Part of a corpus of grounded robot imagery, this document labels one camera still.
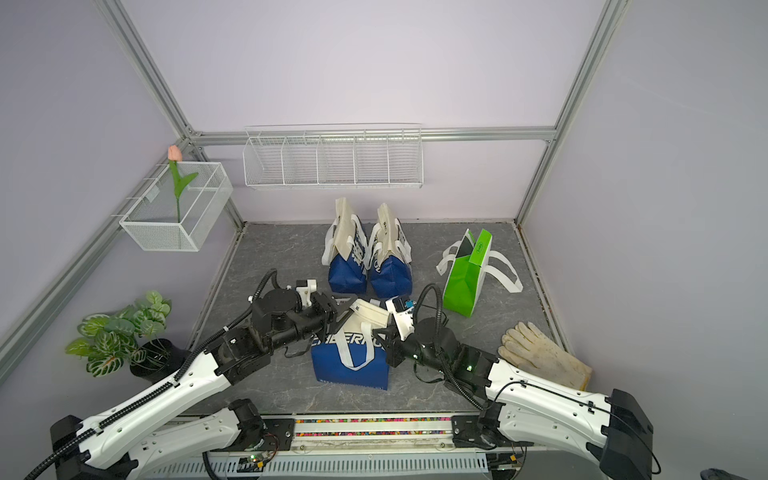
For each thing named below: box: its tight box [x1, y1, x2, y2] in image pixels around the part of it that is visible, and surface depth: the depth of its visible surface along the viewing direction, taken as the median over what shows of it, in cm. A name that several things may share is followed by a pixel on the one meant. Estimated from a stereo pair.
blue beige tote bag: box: [311, 299, 390, 391], surface depth 74 cm
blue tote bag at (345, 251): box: [322, 197, 368, 294], surface depth 92 cm
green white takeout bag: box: [436, 228, 523, 317], surface depth 80 cm
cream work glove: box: [498, 321, 593, 391], surface depth 88 cm
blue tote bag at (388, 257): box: [364, 203, 413, 299], surface depth 93 cm
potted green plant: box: [65, 290, 190, 383], surface depth 68 cm
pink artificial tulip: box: [168, 144, 199, 224], surface depth 85 cm
